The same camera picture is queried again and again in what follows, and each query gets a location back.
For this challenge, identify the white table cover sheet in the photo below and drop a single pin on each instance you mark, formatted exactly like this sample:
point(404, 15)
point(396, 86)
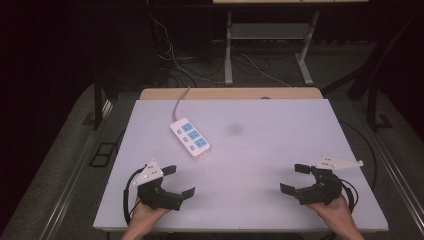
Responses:
point(253, 153)

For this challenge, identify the person's left hand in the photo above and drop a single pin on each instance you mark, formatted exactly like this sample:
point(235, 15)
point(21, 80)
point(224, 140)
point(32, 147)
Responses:
point(143, 216)

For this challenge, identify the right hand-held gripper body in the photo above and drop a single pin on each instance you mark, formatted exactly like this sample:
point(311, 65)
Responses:
point(321, 193)

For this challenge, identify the white power strip blue sockets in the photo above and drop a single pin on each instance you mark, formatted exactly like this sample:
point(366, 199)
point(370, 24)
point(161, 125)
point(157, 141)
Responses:
point(190, 138)

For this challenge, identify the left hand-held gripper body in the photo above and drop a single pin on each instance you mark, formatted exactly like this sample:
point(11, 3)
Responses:
point(156, 196)

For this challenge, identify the white metal desk frame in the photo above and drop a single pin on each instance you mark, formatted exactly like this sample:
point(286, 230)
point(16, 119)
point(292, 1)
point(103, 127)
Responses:
point(266, 31)

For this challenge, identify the aluminium floor rail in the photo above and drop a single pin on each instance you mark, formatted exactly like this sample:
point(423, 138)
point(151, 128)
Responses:
point(71, 173)
point(398, 180)

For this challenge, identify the person's right hand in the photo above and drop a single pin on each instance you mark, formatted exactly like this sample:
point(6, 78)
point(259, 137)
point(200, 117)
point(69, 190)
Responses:
point(335, 213)

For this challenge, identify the black metal stand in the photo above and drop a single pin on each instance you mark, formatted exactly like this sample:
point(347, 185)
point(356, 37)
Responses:
point(97, 103)
point(375, 100)

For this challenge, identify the black rectangular floor frame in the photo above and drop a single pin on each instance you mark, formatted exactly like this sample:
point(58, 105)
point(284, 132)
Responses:
point(103, 154)

